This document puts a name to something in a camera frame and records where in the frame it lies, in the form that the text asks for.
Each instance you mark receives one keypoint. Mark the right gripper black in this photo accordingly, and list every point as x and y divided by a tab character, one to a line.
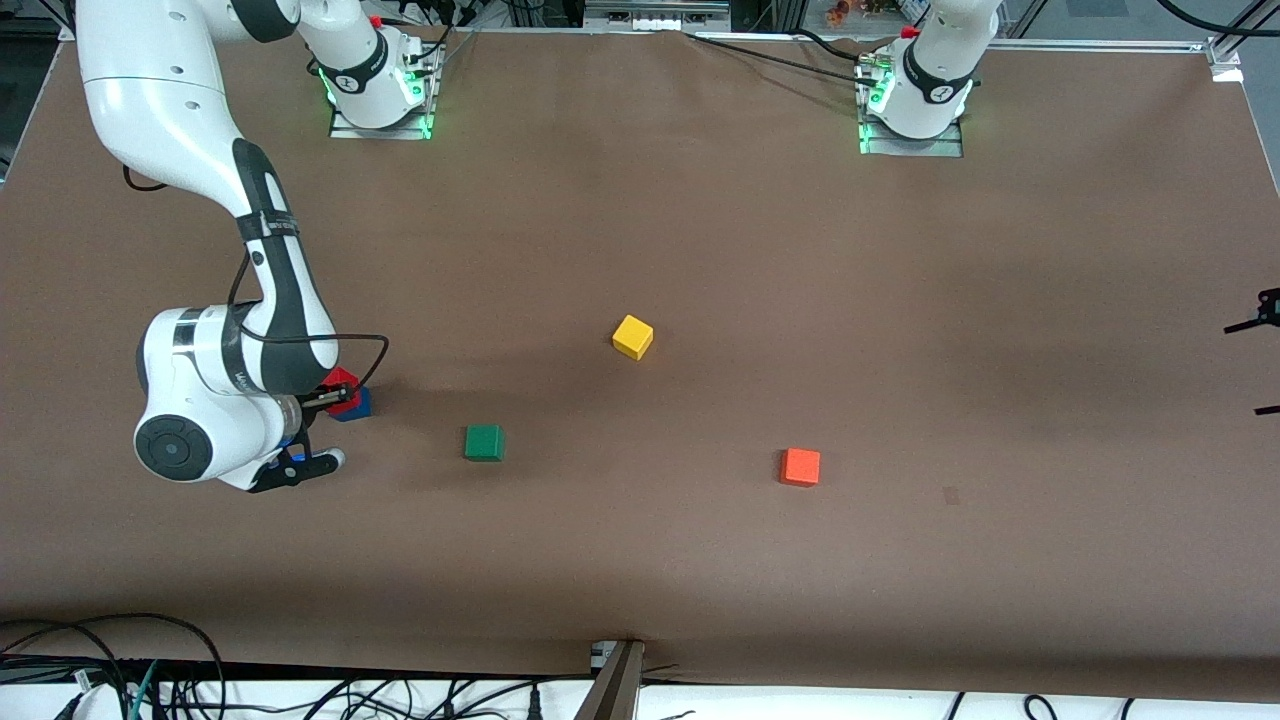
318	403

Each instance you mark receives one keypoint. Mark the red wooden cube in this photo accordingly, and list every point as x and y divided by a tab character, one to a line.
342	378

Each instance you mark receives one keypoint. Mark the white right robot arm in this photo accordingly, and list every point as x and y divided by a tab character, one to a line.
160	100

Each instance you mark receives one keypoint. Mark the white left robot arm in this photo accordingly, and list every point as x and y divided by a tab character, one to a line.
935	80

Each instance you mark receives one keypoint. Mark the blue wooden cube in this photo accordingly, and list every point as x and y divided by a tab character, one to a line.
360	408

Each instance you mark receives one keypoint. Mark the green wooden cube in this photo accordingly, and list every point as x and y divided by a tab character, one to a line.
484	443

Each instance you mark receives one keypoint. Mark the yellow wooden cube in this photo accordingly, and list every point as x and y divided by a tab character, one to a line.
632	337

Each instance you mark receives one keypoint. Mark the brown table cover sheet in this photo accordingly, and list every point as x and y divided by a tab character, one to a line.
640	200

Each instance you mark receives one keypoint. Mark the orange wooden cube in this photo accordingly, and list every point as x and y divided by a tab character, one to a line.
800	467

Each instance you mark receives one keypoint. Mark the small orange background object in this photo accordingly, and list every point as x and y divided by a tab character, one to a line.
838	10

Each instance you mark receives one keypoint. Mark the aluminium table frame profile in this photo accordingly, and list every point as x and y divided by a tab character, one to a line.
1225	60

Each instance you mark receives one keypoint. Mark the small metal clamp bracket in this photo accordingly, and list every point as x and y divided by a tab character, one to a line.
600	655

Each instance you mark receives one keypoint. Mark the aluminium camera stand bar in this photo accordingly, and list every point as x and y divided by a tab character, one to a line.
612	690

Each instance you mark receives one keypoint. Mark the grey metal rail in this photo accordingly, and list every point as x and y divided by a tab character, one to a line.
655	15

